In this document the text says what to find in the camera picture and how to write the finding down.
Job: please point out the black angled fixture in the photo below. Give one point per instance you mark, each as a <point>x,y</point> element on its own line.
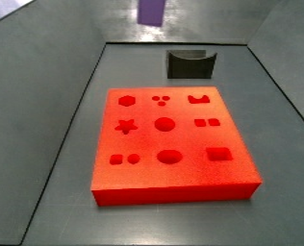
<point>191,64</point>

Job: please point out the red shape sorter board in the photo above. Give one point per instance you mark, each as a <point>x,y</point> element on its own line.
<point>171,149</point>

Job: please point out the purple rectangular block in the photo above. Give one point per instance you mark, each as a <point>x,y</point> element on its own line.
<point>151,12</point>

